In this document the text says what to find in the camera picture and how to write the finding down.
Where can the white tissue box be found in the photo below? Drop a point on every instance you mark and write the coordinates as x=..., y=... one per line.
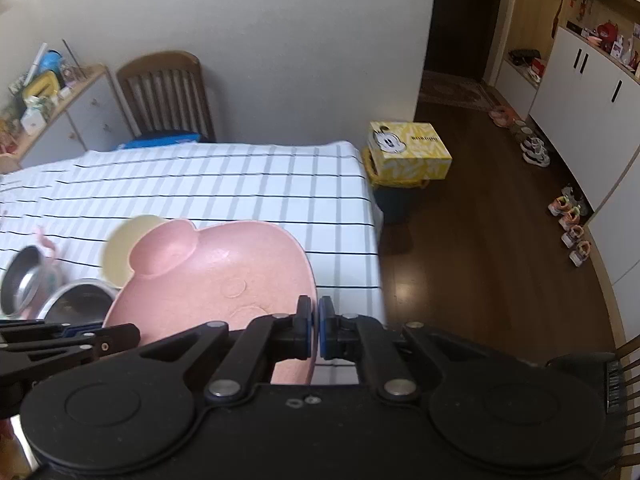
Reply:
x=31, y=121

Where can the cream bowl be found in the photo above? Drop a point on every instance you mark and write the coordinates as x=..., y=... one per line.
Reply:
x=117, y=255

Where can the grey white sneaker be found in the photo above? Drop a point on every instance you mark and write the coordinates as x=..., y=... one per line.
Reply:
x=536, y=157
x=532, y=144

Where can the blue package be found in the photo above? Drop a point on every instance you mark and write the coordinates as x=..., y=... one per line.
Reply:
x=160, y=139

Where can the wooden chair with black cushion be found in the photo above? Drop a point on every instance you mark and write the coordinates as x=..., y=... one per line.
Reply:
x=585, y=375

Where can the large steel bowl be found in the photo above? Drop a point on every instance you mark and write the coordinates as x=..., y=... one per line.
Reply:
x=80, y=300

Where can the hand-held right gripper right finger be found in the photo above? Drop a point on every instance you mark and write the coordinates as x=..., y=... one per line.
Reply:
x=326, y=330

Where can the dark wooden door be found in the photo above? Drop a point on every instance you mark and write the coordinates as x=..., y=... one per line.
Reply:
x=460, y=20

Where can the checkered white tablecloth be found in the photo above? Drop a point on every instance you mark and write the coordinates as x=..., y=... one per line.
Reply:
x=225, y=185

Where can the pink slipper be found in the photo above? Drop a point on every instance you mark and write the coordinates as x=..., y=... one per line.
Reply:
x=501, y=116

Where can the wooden slat-back chair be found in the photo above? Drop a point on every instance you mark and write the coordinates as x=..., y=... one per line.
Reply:
x=165, y=62

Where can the pink bear-shaped plate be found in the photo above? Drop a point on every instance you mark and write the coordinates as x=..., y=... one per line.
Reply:
x=225, y=270

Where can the thin black stick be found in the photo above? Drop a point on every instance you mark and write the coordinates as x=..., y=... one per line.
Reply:
x=71, y=53

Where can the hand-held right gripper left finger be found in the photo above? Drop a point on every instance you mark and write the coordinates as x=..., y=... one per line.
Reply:
x=304, y=330

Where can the grey slipper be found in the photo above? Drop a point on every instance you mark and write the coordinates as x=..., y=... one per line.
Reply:
x=521, y=127

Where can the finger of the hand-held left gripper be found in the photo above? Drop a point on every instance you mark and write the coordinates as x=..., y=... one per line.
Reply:
x=30, y=332
x=115, y=340

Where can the white stick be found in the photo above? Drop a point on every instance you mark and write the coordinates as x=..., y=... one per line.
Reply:
x=35, y=66

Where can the patterned door rug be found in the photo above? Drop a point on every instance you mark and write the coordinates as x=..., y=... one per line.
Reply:
x=455, y=91

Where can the wooden top sideboard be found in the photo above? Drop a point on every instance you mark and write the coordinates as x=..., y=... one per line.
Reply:
x=95, y=110

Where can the blue round container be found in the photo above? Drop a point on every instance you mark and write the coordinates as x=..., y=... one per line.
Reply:
x=51, y=62

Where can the light wooden high chair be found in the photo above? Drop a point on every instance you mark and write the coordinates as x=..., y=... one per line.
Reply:
x=10, y=162

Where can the yellow cartoon cardboard box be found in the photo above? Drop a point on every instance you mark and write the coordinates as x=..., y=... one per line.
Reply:
x=407, y=152

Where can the red plush toy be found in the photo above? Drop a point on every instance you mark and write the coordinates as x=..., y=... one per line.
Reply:
x=607, y=31

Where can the white tall cabinet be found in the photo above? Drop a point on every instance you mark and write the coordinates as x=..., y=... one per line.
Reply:
x=590, y=125

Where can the yellow storage box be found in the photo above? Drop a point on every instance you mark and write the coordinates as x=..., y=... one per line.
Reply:
x=40, y=89

